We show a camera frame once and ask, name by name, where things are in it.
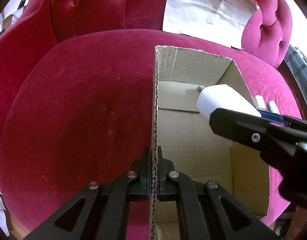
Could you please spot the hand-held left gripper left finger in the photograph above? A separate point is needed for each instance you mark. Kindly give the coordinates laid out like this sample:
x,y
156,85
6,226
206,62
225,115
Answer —
x,y
146,186

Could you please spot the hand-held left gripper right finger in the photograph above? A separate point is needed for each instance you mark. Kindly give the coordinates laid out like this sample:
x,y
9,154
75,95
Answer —
x,y
159,187

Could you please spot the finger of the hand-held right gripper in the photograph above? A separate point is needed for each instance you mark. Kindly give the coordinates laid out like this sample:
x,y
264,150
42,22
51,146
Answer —
x,y
288,125
233,125

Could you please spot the light blue bottle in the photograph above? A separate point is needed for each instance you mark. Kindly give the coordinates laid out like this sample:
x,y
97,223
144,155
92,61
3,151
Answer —
x,y
273,106

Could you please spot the large white charger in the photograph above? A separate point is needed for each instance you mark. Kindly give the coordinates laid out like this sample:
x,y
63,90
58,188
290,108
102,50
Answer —
x,y
223,100

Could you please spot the small white charger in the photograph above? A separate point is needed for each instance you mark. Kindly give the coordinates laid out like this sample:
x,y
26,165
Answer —
x,y
260,102

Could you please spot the red velvet sofa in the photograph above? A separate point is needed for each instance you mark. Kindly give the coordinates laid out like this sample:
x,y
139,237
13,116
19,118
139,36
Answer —
x,y
81,92

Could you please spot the crumpled white paper sheet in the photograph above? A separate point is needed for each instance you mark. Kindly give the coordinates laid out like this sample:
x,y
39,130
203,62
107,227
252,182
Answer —
x,y
206,7

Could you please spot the small brown cardboard box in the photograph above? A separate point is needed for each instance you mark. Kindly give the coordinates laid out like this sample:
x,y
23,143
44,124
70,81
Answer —
x,y
9,21

